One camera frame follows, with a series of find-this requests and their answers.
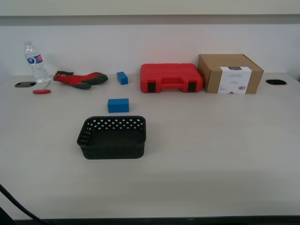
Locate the blue rectangular block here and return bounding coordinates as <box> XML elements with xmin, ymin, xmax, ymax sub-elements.
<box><xmin>107</xmin><ymin>98</ymin><xmax>130</xmax><ymax>113</ymax></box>

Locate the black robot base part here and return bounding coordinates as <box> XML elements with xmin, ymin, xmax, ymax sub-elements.
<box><xmin>0</xmin><ymin>206</ymin><xmax>15</xmax><ymax>225</ymax></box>

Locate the small blue block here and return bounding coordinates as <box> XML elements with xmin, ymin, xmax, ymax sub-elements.
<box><xmin>116</xmin><ymin>71</ymin><xmax>130</xmax><ymax>85</ymax></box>

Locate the black perforated plastic basket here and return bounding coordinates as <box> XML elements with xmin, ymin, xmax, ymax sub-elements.
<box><xmin>76</xmin><ymin>115</ymin><xmax>147</xmax><ymax>160</ymax></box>

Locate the red plastic tool case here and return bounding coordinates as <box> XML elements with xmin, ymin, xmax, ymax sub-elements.
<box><xmin>140</xmin><ymin>63</ymin><xmax>204</xmax><ymax>93</ymax></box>

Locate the red black work glove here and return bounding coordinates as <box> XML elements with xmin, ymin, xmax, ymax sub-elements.
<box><xmin>53</xmin><ymin>71</ymin><xmax>109</xmax><ymax>85</ymax></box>
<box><xmin>70</xmin><ymin>81</ymin><xmax>92</xmax><ymax>90</ymax></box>

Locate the brown cardboard box white label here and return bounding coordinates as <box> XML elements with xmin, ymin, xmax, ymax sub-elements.
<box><xmin>197</xmin><ymin>54</ymin><xmax>264</xmax><ymax>95</ymax></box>

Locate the clear plastic water bottle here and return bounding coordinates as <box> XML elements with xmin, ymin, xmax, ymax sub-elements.
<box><xmin>24</xmin><ymin>41</ymin><xmax>51</xmax><ymax>84</ymax></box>

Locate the red handled hex key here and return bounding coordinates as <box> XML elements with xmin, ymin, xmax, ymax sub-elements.
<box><xmin>32</xmin><ymin>82</ymin><xmax>52</xmax><ymax>95</ymax></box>

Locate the thick black cable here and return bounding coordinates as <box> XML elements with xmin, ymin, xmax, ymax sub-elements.
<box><xmin>0</xmin><ymin>183</ymin><xmax>45</xmax><ymax>225</ymax></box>

